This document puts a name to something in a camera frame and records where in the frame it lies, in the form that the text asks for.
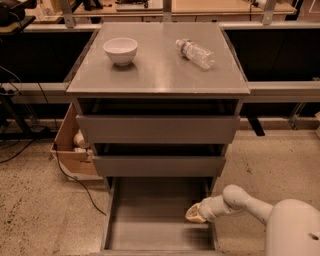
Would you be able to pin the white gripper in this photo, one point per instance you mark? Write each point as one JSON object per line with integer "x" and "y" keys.
{"x": 205, "y": 209}

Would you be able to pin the grey bottom drawer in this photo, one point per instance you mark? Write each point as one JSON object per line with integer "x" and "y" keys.
{"x": 146, "y": 217}

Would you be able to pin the grey drawer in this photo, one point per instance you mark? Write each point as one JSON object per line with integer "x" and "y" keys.
{"x": 158, "y": 129}
{"x": 146, "y": 217}
{"x": 159, "y": 166}

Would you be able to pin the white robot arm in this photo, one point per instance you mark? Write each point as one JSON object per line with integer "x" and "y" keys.
{"x": 292, "y": 226}

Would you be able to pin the grey middle drawer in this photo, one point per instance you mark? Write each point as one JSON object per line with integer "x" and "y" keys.
{"x": 159, "y": 166}

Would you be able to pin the grey drawer cabinet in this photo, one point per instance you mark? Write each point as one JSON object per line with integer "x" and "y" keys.
{"x": 159, "y": 82}

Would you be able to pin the grey top drawer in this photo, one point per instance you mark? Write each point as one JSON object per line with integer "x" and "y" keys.
{"x": 158, "y": 129}

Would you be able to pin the cardboard box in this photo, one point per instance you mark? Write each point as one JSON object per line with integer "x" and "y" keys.
{"x": 74, "y": 161}

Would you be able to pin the white cup in box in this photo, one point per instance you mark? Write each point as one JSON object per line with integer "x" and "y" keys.
{"x": 79, "y": 141}

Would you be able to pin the clear plastic water bottle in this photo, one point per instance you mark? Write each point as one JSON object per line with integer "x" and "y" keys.
{"x": 199, "y": 55}

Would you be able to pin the white ceramic bowl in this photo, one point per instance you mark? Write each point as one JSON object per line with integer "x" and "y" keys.
{"x": 121, "y": 51}

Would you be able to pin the wooden background table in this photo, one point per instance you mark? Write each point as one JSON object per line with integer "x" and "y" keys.
{"x": 50, "y": 11}

